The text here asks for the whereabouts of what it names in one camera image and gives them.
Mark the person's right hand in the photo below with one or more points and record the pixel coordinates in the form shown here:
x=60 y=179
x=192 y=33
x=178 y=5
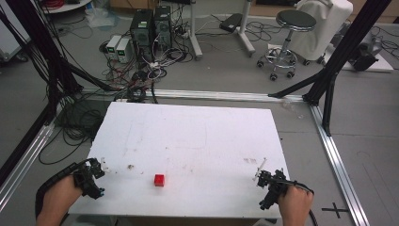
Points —
x=295 y=204

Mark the black round stool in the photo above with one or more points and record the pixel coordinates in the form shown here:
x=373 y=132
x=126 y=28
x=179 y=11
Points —
x=293 y=20

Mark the person's left hand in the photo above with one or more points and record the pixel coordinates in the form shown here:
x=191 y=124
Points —
x=61 y=196

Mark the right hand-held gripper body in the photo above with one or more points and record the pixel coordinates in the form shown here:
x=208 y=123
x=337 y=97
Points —
x=277 y=185

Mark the grey bench power supply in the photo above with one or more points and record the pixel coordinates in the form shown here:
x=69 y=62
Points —
x=113 y=44
x=123 y=50

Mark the black frame post with braces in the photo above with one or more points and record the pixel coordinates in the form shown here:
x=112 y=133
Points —
x=345 y=47

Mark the red cube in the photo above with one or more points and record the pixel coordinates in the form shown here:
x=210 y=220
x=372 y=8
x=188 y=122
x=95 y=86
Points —
x=159 y=180

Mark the white thin stick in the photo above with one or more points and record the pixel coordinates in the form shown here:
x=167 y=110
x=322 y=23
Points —
x=261 y=168

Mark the black device on white board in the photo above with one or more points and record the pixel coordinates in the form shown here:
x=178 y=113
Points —
x=363 y=58

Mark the white round table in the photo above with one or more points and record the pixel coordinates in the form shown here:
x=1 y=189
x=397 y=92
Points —
x=67 y=6

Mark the large black computer tower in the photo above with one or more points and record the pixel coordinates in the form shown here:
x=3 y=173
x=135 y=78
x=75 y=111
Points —
x=141 y=31

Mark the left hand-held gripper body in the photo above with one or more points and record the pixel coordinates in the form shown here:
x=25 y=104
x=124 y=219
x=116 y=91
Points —
x=85 y=183

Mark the narrow black computer tower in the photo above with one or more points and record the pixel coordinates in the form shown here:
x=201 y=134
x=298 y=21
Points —
x=162 y=25

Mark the clear plastic bag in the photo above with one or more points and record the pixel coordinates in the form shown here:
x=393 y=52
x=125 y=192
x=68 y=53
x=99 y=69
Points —
x=100 y=17

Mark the flat black box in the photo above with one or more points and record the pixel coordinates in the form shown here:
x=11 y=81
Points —
x=230 y=22

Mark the white panel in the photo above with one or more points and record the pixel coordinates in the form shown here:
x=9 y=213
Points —
x=11 y=34

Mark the aluminium floor rail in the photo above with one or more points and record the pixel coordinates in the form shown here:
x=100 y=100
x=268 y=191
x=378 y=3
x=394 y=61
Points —
x=25 y=157
x=219 y=94
x=338 y=163

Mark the white cloth-covered object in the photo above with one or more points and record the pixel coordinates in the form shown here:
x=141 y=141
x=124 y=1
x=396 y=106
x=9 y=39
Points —
x=329 y=25

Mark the white desk leg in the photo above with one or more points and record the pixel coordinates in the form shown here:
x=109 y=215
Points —
x=194 y=31
x=245 y=28

